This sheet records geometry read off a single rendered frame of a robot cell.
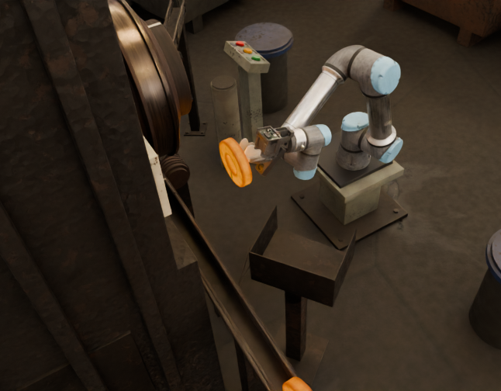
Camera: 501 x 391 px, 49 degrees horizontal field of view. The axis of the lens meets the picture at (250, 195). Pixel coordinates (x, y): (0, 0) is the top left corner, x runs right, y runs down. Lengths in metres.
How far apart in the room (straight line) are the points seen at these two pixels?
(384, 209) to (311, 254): 0.99
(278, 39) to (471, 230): 1.39
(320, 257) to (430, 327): 0.76
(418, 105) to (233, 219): 1.33
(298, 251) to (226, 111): 1.07
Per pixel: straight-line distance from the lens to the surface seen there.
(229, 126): 2.67
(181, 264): 1.40
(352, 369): 2.21
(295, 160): 1.87
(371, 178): 2.41
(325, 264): 1.72
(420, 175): 2.90
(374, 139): 2.20
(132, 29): 1.41
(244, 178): 1.65
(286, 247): 1.75
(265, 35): 3.09
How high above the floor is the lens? 1.98
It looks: 46 degrees down
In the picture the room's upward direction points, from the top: 5 degrees counter-clockwise
